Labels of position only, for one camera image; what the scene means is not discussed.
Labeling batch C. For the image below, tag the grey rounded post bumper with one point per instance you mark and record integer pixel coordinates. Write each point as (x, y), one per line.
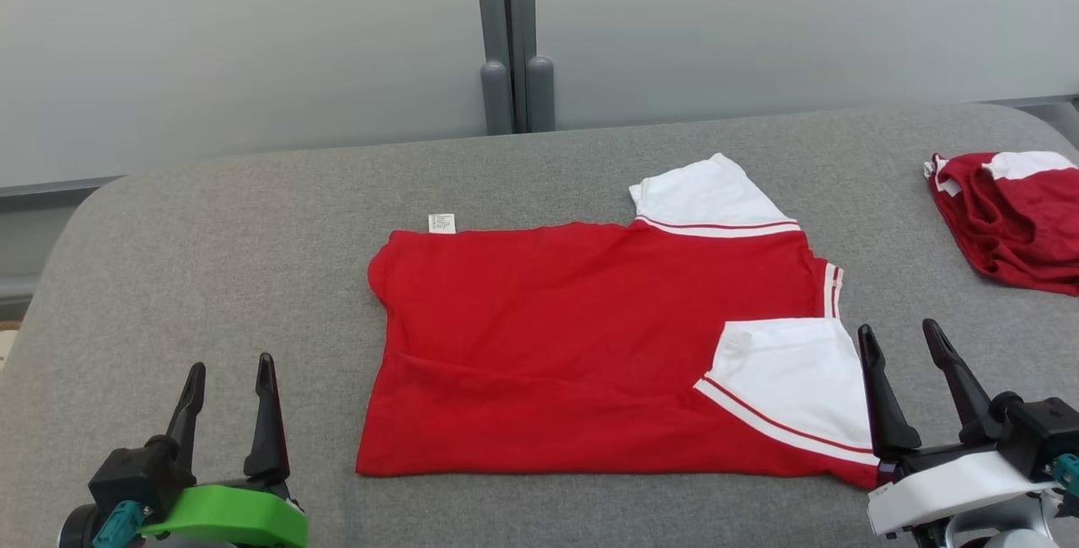
(540, 97)
(497, 101)

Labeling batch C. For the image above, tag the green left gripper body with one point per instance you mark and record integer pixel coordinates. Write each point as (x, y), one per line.
(244, 518)

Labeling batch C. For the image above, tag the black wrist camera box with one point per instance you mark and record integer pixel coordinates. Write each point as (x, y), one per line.
(1041, 434)
(135, 476)

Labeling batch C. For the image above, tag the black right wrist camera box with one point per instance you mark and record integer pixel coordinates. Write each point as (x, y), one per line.
(1041, 434)

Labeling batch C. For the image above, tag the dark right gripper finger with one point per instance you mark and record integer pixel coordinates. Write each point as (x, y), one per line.
(887, 409)
(968, 400)

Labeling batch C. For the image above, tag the red and white jersey shirt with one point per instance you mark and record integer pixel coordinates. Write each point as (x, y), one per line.
(573, 337)

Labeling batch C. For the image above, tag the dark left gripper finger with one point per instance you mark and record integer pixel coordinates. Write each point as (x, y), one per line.
(190, 417)
(267, 434)

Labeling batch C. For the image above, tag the red shorts with white stripe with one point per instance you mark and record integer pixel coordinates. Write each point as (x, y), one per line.
(1011, 228)

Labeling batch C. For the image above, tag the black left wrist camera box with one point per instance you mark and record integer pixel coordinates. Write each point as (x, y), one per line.
(135, 476)

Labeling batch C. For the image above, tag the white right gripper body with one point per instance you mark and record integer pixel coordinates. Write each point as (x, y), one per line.
(948, 493)

